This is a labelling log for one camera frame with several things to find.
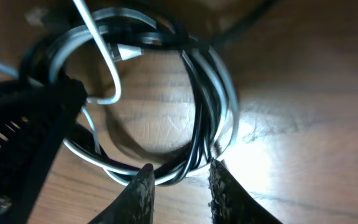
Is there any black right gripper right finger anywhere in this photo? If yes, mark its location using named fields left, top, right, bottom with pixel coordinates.
left=209, top=159, right=281, bottom=224

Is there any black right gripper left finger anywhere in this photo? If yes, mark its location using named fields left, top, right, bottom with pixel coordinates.
left=89, top=164, right=155, bottom=224

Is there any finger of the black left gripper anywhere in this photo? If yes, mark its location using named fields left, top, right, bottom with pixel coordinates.
left=0, top=79, right=88, bottom=223

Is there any black USB cable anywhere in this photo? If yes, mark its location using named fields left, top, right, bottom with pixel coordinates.
left=19, top=2, right=279, bottom=187

